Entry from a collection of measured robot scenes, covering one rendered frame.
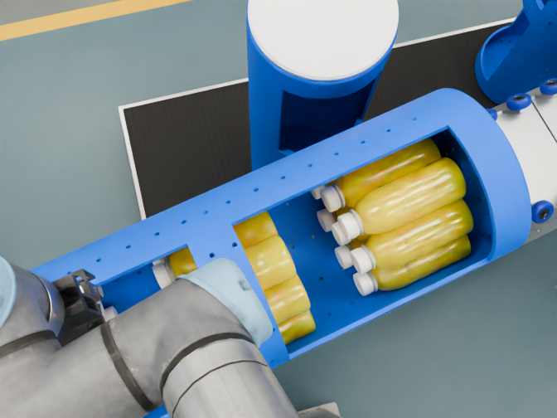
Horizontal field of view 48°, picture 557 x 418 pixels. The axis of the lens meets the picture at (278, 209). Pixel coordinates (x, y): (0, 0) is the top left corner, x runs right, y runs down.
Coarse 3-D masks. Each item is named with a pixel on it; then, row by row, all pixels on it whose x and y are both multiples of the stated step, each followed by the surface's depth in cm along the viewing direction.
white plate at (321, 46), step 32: (256, 0) 116; (288, 0) 116; (320, 0) 116; (352, 0) 116; (384, 0) 116; (256, 32) 114; (288, 32) 114; (320, 32) 114; (352, 32) 115; (384, 32) 115; (288, 64) 113; (320, 64) 113; (352, 64) 113
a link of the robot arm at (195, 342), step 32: (192, 288) 46; (224, 288) 45; (128, 320) 46; (160, 320) 45; (192, 320) 44; (224, 320) 44; (256, 320) 46; (128, 352) 44; (160, 352) 43; (192, 352) 42; (224, 352) 41; (256, 352) 43; (128, 384) 44; (160, 384) 43; (192, 384) 40; (224, 384) 39; (256, 384) 40; (192, 416) 39; (224, 416) 38; (256, 416) 37; (288, 416) 38
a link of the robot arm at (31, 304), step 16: (0, 256) 47; (0, 272) 44; (16, 272) 48; (0, 288) 44; (16, 288) 46; (32, 288) 50; (0, 304) 43; (16, 304) 46; (32, 304) 47; (48, 304) 53; (0, 320) 44; (16, 320) 45; (32, 320) 46; (48, 320) 53; (0, 336) 44; (16, 336) 45
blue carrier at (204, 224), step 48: (432, 96) 97; (336, 144) 93; (384, 144) 90; (480, 144) 88; (240, 192) 89; (288, 192) 87; (480, 192) 102; (528, 192) 90; (144, 240) 87; (192, 240) 85; (288, 240) 112; (480, 240) 109; (144, 288) 108; (336, 288) 109; (432, 288) 96; (336, 336) 93
